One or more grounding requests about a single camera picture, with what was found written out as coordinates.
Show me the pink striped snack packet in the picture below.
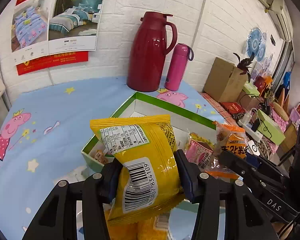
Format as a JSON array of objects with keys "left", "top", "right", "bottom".
[{"left": 184, "top": 133, "right": 215, "bottom": 170}]

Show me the red booklet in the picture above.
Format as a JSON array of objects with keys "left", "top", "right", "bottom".
[{"left": 220, "top": 102, "right": 245, "bottom": 115}]

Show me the orange snack packet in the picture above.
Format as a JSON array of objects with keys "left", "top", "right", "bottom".
[{"left": 205, "top": 121, "right": 248, "bottom": 179}]

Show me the blue paper wall decoration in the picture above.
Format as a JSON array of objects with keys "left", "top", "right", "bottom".
[{"left": 245, "top": 27, "right": 267, "bottom": 62}]

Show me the light green flat box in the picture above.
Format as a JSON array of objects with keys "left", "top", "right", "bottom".
[{"left": 257, "top": 109, "right": 285, "bottom": 145}]

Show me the green cardboard box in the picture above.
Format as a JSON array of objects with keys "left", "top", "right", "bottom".
[{"left": 81, "top": 91, "right": 224, "bottom": 173}]

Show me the dark potted plant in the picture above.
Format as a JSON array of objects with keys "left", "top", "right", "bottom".
[{"left": 233, "top": 52, "right": 255, "bottom": 82}]

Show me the red wall calendar poster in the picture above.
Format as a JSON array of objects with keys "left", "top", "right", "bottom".
[{"left": 11, "top": 0, "right": 105, "bottom": 75}]

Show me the white power strip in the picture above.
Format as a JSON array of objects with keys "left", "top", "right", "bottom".
[{"left": 238, "top": 120, "right": 263, "bottom": 142}]

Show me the yellow snack packet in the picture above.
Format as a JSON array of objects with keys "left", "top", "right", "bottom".
[{"left": 90, "top": 114, "right": 184, "bottom": 225}]

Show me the brown cardboard box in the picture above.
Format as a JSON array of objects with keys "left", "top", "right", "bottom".
[{"left": 203, "top": 57, "right": 248, "bottom": 102}]

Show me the white air conditioner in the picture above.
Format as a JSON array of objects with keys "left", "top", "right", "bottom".
[{"left": 267, "top": 0, "right": 293, "bottom": 42}]

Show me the dark red thermos jug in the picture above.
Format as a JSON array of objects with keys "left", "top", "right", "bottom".
[{"left": 127, "top": 11, "right": 178, "bottom": 92}]

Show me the pink thermos bottle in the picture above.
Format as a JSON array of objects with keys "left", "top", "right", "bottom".
[{"left": 165, "top": 43, "right": 194, "bottom": 91}]

